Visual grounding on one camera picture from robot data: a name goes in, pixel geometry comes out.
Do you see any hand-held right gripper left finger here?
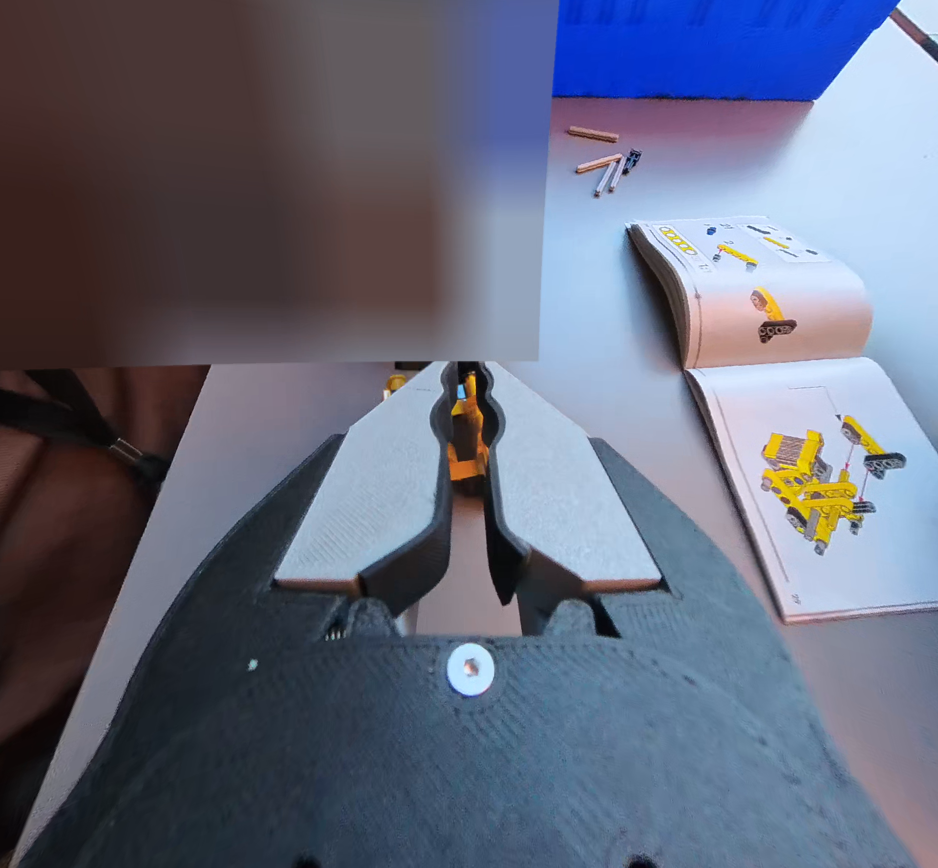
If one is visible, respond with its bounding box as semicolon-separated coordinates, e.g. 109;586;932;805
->
271;362;452;618

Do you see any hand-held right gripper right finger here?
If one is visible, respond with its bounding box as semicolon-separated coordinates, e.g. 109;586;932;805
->
482;362;665;636

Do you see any yellow lego model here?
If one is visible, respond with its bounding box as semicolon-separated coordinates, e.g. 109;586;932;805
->
383;362;492;497

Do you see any lego instruction booklet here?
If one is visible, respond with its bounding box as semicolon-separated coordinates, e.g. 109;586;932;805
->
625;214;938;625

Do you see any blue plastic bin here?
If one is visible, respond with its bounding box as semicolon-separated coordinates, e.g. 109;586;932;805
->
551;0;938;103

